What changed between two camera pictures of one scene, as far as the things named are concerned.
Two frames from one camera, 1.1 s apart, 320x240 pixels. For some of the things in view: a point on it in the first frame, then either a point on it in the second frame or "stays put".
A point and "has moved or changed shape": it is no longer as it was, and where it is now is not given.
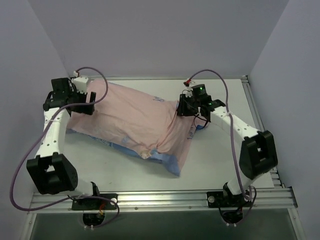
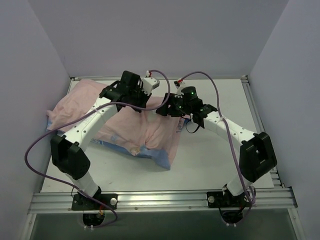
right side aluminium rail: (258, 123) stays put
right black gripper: (182, 106) → (170, 106)
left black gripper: (88, 104) → (137, 99)
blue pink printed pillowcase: (142, 124) has moved or changed shape
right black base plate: (219, 199) stays put
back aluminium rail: (223, 78) stays put
